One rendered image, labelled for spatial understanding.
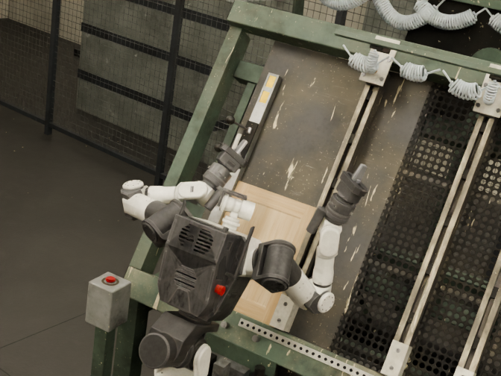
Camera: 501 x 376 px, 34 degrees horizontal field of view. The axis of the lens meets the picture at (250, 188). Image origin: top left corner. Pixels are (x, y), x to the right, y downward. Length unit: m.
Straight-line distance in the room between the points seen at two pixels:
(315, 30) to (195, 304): 1.28
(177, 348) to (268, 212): 0.82
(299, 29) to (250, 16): 0.23
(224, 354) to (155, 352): 0.61
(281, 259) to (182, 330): 0.39
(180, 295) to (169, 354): 0.19
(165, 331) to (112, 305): 0.55
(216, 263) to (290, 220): 0.70
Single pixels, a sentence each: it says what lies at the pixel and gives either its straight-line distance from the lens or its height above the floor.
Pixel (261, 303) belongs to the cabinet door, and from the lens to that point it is 3.19.
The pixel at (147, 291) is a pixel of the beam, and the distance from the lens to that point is 3.35.
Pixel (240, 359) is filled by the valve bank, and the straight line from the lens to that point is 3.18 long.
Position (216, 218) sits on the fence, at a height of 1.17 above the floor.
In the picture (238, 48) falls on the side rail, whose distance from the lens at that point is 3.54.
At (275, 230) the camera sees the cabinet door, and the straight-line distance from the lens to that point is 3.22.
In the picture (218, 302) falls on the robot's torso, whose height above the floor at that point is 1.17.
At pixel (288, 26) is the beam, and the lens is 3.39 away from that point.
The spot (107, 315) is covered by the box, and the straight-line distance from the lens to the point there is 3.22.
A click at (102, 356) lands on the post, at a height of 0.61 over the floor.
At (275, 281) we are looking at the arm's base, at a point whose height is 1.29.
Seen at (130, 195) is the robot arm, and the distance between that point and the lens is 3.02.
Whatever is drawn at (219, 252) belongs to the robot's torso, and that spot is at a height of 1.36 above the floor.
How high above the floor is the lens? 2.48
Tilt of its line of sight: 21 degrees down
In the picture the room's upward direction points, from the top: 9 degrees clockwise
